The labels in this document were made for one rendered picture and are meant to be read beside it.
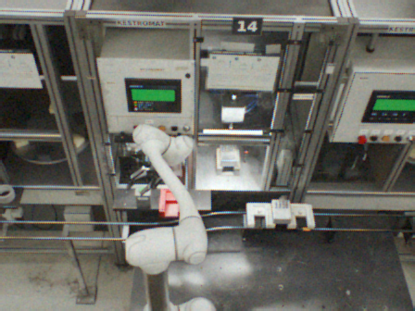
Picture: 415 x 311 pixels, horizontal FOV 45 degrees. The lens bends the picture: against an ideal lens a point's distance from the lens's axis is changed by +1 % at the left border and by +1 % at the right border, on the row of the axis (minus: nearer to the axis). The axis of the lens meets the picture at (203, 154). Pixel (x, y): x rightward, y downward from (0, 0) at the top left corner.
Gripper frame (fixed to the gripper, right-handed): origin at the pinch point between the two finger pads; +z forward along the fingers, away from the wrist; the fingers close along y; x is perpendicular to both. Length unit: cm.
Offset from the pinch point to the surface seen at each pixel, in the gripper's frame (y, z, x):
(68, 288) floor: -31, 120, -10
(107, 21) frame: 61, -65, -13
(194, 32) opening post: 32, -84, -9
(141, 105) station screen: 26.0, -39.8, -9.5
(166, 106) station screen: 17, -47, -8
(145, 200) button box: -11.7, 7.8, -2.2
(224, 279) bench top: -62, 7, 32
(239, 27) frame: 21, -99, -5
